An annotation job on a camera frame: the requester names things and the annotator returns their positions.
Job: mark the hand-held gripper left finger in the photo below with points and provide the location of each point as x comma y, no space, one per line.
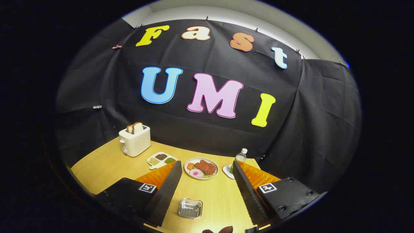
166,197

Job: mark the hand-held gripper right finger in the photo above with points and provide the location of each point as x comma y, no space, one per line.
249,197

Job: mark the white divided dish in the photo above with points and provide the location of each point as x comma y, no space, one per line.
160,164

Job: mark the green beans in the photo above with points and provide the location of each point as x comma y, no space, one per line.
169,160

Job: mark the pink round slice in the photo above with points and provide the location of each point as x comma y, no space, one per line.
196,173

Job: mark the yellow beans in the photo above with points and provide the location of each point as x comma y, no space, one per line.
153,161

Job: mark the orange carrot piece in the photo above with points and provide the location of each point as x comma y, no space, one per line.
190,166

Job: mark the green label water bottle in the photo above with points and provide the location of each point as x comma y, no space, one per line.
240,157

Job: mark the dark brown beans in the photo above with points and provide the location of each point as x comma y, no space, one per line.
161,156

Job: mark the white oval food plate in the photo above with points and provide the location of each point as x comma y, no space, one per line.
193,160

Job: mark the green lettuce leaf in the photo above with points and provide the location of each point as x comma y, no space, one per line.
207,175

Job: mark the brown meat piece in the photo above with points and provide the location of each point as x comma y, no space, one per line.
206,167

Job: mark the white toaster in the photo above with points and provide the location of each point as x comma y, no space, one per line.
137,145

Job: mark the bread slice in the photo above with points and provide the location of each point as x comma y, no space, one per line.
138,127
130,128

